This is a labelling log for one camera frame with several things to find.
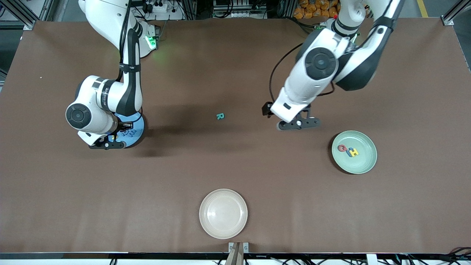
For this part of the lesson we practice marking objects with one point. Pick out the silver aluminium frame post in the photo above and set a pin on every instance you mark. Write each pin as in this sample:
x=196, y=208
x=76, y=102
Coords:
x=448, y=21
x=29, y=25

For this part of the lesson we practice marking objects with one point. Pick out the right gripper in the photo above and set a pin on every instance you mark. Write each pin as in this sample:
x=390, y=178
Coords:
x=125, y=127

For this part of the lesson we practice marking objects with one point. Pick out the green plate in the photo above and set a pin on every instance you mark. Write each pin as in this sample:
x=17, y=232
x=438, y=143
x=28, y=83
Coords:
x=362, y=163

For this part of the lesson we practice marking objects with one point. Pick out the yellow foam letter H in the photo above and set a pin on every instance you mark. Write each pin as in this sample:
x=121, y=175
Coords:
x=354, y=152

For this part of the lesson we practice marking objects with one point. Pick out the grey equipment rack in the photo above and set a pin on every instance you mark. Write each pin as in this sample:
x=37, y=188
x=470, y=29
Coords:
x=239, y=9

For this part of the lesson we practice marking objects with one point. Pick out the blue plate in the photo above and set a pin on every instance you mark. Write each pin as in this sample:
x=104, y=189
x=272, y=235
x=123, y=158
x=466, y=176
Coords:
x=139, y=127

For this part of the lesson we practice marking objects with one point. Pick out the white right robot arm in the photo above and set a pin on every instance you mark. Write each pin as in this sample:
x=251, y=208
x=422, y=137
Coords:
x=110, y=95

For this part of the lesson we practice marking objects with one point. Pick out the teal foam letter R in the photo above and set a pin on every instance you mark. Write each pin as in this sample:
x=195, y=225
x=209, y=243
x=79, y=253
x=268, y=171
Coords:
x=220, y=116

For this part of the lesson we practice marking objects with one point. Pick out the red foam letter G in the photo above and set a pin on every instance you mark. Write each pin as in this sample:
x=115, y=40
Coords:
x=342, y=148

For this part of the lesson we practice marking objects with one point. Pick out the orange packaged goods pile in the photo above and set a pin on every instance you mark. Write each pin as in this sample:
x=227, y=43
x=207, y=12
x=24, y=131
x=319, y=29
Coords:
x=316, y=9

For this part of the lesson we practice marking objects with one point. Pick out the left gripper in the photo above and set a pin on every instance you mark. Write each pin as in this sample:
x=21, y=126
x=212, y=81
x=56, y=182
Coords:
x=267, y=109

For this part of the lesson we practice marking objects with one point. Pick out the beige plate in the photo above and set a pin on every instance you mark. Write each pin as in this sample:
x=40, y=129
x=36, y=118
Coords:
x=223, y=214

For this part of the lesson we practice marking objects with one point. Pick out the metal camera pole bracket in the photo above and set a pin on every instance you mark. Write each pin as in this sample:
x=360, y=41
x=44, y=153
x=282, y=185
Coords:
x=238, y=254

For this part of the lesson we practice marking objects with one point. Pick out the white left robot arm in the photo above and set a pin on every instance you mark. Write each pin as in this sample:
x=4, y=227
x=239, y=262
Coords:
x=331, y=62

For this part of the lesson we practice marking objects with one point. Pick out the white power strip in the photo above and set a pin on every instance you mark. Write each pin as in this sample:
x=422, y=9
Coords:
x=165, y=13

